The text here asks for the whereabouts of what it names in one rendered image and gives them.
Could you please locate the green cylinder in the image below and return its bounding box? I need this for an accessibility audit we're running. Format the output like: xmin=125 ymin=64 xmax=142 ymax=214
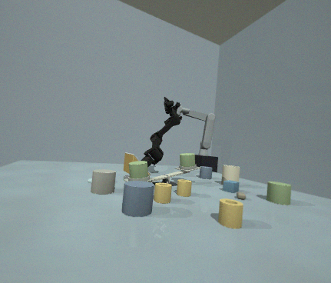
xmin=266 ymin=181 xmax=291 ymax=205
xmin=129 ymin=161 xmax=148 ymax=178
xmin=180 ymin=153 xmax=195 ymax=167

